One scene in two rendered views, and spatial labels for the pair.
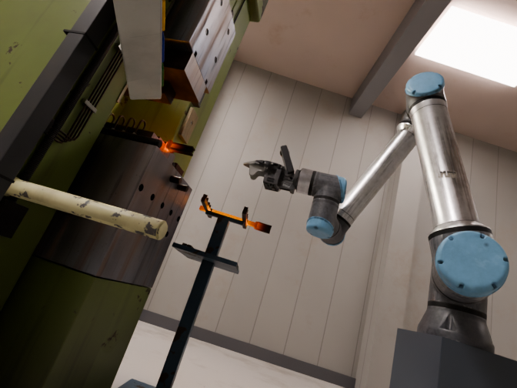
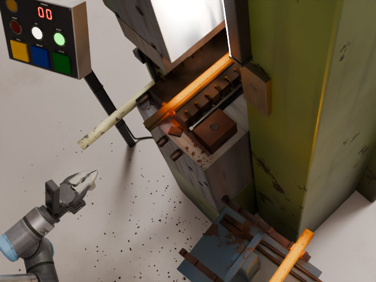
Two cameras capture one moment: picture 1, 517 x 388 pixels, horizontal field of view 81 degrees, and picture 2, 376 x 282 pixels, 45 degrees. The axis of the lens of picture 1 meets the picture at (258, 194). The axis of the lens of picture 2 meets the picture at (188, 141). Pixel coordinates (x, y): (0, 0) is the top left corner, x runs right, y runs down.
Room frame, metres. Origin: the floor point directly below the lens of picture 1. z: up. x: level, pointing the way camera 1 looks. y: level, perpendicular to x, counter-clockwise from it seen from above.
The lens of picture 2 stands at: (1.81, -0.07, 2.28)
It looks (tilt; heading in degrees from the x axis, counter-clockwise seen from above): 62 degrees down; 144
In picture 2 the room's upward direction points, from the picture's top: 21 degrees counter-clockwise
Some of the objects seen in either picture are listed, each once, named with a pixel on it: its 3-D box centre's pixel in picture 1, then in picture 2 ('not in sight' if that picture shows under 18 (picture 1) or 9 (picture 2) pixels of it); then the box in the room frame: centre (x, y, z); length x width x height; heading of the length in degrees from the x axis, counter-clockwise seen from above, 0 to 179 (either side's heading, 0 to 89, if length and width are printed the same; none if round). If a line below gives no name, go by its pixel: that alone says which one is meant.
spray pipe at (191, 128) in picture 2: not in sight; (226, 98); (1.25, 0.54, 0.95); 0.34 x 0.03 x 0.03; 77
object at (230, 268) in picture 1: (209, 259); (247, 271); (1.58, 0.13, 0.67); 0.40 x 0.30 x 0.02; 176
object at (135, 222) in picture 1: (81, 206); (119, 114); (0.74, 0.39, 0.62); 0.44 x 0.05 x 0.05; 77
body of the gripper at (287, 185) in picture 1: (281, 178); (62, 203); (1.02, -0.06, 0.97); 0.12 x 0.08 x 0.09; 77
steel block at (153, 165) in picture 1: (91, 205); (230, 116); (1.20, 0.60, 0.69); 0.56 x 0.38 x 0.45; 77
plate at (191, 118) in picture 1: (188, 125); (256, 89); (1.44, 0.46, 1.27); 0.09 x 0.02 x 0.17; 167
